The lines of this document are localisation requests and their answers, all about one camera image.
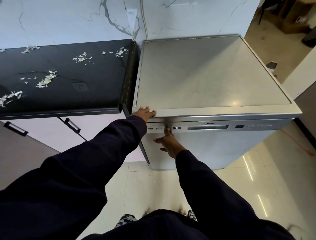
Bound person's left hand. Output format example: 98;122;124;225
130;105;157;123

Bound person's right hand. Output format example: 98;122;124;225
153;127;186;159

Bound silver dishwasher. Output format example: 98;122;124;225
132;34;303;170

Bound white vegetable peels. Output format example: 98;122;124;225
0;45;130;107

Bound person's right forearm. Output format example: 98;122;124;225
174;149;297;240

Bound person's left forearm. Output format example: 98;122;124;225
0;115;148;240

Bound white base cabinet door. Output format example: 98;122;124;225
66;113;146;164
5;118;86;153

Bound white dark paper bag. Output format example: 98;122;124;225
266;62;278;77

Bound white side base cabinet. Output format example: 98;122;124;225
0;121;61;191

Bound black framed chair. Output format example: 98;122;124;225
258;0;284;25

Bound dark low furniture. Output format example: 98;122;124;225
279;0;312;35

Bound black cabinet handle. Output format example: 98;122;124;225
58;117;87;141
4;121;29;137

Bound white power cable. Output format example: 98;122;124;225
140;0;149;41

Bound orange cord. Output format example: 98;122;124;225
280;128;316;159

